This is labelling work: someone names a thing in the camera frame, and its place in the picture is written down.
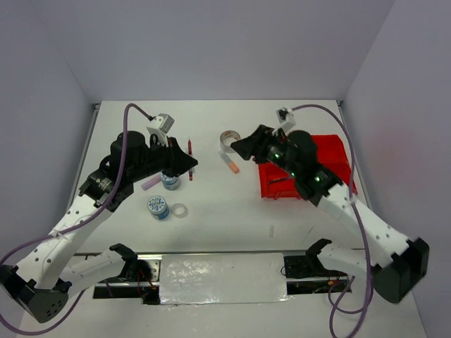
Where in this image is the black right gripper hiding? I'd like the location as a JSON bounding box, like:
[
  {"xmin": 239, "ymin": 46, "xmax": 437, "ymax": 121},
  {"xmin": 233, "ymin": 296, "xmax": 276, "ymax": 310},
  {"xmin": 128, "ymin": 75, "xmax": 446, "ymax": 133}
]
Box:
[{"xmin": 230, "ymin": 124, "xmax": 299, "ymax": 177}]

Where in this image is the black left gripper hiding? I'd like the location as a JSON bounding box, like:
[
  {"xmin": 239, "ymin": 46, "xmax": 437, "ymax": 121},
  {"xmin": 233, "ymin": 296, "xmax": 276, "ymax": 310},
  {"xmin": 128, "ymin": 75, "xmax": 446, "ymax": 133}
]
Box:
[{"xmin": 129, "ymin": 135, "xmax": 198, "ymax": 182}]

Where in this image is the red gel pen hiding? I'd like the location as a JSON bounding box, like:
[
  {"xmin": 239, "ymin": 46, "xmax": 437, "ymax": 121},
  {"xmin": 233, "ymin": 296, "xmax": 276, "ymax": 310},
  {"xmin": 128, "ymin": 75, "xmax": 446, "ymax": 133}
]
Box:
[{"xmin": 187, "ymin": 136, "xmax": 194, "ymax": 182}]

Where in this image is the blue gel pen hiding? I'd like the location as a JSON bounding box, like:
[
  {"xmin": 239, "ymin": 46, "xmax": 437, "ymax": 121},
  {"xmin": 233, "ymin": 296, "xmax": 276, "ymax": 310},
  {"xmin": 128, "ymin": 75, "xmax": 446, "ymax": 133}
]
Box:
[{"xmin": 267, "ymin": 177, "xmax": 293, "ymax": 184}]

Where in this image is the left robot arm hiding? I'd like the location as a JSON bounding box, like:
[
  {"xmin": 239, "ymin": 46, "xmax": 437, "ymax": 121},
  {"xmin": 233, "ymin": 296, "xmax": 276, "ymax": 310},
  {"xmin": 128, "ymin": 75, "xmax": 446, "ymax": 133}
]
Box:
[{"xmin": 1, "ymin": 131, "xmax": 198, "ymax": 323}]

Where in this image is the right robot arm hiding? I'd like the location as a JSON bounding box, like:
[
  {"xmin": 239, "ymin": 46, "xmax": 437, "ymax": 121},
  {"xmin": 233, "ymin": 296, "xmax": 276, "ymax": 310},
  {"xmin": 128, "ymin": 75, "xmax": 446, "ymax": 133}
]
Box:
[{"xmin": 230, "ymin": 125, "xmax": 430, "ymax": 303}]

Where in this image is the large grey tape roll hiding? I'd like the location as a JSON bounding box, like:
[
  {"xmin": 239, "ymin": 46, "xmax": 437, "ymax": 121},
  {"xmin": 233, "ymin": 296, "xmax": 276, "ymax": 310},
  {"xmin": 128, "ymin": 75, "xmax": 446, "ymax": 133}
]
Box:
[{"xmin": 219, "ymin": 130, "xmax": 241, "ymax": 154}]

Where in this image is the blue slime jar far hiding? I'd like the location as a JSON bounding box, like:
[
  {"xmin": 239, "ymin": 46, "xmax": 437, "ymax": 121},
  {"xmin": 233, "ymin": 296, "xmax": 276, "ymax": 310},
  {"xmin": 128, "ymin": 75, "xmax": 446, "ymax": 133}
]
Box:
[{"xmin": 160, "ymin": 173, "xmax": 180, "ymax": 191}]

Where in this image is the blue slime jar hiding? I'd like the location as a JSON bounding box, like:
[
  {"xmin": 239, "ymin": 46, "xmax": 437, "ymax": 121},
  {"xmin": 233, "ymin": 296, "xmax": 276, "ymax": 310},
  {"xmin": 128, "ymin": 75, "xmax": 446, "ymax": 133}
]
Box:
[
  {"xmin": 160, "ymin": 173, "xmax": 180, "ymax": 191},
  {"xmin": 147, "ymin": 195, "xmax": 170, "ymax": 220}
]

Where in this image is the orange highlighter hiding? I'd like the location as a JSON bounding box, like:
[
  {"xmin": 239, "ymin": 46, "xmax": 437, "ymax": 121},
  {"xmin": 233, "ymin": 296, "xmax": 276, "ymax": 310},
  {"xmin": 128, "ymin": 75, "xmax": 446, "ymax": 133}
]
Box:
[{"xmin": 220, "ymin": 151, "xmax": 240, "ymax": 174}]

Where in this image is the pink highlighter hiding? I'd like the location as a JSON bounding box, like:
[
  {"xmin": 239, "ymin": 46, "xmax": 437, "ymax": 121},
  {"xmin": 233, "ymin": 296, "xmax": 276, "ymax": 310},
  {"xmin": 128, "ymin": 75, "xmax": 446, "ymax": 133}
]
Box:
[{"xmin": 141, "ymin": 175, "xmax": 161, "ymax": 191}]

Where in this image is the red bin front left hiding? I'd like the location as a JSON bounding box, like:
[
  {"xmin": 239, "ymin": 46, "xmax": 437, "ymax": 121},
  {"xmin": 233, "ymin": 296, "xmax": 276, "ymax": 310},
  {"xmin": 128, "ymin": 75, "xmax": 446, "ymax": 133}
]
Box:
[{"xmin": 258, "ymin": 163, "xmax": 301, "ymax": 200}]

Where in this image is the red bin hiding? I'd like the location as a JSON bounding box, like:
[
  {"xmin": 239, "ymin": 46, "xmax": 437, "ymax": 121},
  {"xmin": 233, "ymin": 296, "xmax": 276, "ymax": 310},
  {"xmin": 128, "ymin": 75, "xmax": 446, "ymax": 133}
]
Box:
[
  {"xmin": 258, "ymin": 163, "xmax": 301, "ymax": 200},
  {"xmin": 311, "ymin": 134, "xmax": 351, "ymax": 185}
]

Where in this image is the small clear tape roll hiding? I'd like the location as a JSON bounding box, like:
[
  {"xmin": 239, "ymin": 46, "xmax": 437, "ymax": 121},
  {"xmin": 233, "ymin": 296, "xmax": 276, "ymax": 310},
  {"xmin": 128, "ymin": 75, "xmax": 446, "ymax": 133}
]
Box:
[{"xmin": 171, "ymin": 204, "xmax": 188, "ymax": 218}]

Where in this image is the blue slime jar near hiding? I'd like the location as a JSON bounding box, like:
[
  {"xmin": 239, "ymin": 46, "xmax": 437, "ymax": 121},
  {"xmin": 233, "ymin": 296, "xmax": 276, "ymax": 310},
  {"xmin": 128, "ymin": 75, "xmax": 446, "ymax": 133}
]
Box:
[{"xmin": 147, "ymin": 195, "xmax": 170, "ymax": 220}]

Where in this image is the red bin back right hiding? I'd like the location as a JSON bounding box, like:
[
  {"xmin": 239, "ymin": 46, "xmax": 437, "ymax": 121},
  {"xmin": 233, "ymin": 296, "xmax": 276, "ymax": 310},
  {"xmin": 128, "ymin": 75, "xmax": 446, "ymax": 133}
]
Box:
[{"xmin": 311, "ymin": 134, "xmax": 351, "ymax": 185}]

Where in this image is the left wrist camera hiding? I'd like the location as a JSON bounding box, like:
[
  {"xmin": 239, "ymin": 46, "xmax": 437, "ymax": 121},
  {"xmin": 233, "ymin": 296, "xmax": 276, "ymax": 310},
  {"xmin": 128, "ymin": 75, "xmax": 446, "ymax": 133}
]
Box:
[{"xmin": 147, "ymin": 113, "xmax": 175, "ymax": 137}]

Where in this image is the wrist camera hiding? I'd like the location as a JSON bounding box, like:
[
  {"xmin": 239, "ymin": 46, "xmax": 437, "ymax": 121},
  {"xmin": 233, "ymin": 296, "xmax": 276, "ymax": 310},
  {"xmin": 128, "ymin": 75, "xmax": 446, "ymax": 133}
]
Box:
[
  {"xmin": 276, "ymin": 108, "xmax": 296, "ymax": 133},
  {"xmin": 147, "ymin": 113, "xmax": 175, "ymax": 137}
]

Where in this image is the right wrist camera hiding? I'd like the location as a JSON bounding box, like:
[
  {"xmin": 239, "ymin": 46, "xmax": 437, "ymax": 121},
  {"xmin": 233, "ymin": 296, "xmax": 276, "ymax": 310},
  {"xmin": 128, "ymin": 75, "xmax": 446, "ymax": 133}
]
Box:
[{"xmin": 276, "ymin": 108, "xmax": 296, "ymax": 133}]

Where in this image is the metal base rail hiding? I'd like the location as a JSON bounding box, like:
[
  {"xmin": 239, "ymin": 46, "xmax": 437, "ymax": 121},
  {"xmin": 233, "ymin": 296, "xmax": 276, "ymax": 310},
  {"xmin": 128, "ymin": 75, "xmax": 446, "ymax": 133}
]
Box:
[{"xmin": 93, "ymin": 252, "xmax": 349, "ymax": 306}]

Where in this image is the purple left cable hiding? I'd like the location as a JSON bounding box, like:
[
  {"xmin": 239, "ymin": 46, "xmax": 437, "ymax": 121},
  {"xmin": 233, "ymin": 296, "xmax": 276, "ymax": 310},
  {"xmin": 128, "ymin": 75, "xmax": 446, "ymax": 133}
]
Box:
[{"xmin": 0, "ymin": 103, "xmax": 156, "ymax": 335}]

